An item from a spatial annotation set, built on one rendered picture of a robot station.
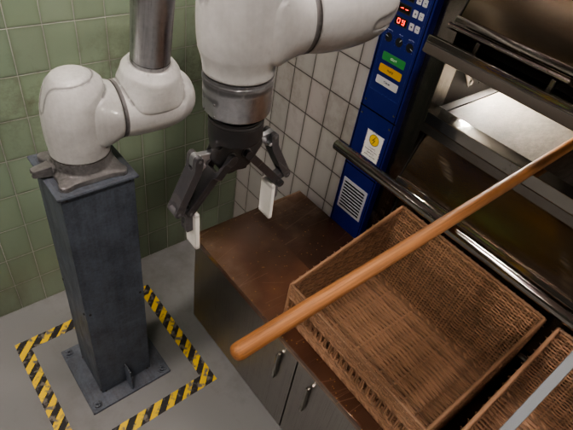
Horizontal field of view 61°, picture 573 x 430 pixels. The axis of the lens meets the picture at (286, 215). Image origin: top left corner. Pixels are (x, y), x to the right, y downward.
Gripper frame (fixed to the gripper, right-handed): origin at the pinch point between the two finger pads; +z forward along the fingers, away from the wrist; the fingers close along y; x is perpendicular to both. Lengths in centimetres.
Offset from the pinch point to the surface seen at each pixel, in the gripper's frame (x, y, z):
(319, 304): 13.9, -9.5, 12.4
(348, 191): -43, -82, 59
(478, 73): -8, -73, -7
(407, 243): 11.9, -34.4, 12.5
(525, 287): 31, -51, 17
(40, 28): -113, -4, 12
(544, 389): 45, -43, 27
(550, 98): 10, -74, -9
